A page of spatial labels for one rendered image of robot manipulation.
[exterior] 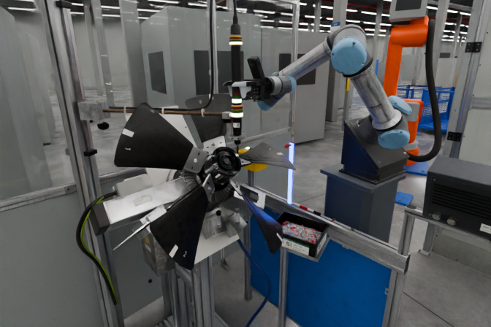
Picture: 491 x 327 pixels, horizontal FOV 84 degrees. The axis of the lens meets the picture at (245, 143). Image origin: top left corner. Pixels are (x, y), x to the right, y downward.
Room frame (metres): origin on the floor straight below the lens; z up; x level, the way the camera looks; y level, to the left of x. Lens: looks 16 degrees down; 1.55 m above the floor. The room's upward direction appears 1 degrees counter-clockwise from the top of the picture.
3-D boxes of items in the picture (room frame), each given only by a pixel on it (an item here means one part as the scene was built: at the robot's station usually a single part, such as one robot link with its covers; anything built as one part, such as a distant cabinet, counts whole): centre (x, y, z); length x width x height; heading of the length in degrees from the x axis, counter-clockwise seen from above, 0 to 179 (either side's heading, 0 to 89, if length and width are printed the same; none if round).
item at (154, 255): (1.10, 0.42, 0.73); 0.15 x 0.09 x 0.22; 43
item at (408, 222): (0.87, -0.59, 0.96); 0.03 x 0.03 x 0.20; 43
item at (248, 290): (1.50, -0.01, 0.39); 0.04 x 0.04 x 0.78; 43
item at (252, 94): (1.09, -0.05, 1.46); 0.12 x 0.08 x 0.09; 133
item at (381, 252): (1.18, -0.30, 0.82); 0.90 x 0.04 x 0.08; 43
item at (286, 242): (1.02, -0.22, 0.85); 0.22 x 0.17 x 0.07; 57
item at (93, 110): (1.14, 0.64, 1.37); 0.10 x 0.07 x 0.09; 78
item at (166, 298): (1.34, 0.49, 0.42); 0.04 x 0.04 x 0.83; 43
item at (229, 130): (1.01, 0.04, 1.33); 0.09 x 0.07 x 0.10; 78
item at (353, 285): (1.18, -0.30, 0.45); 0.82 x 0.02 x 0.66; 43
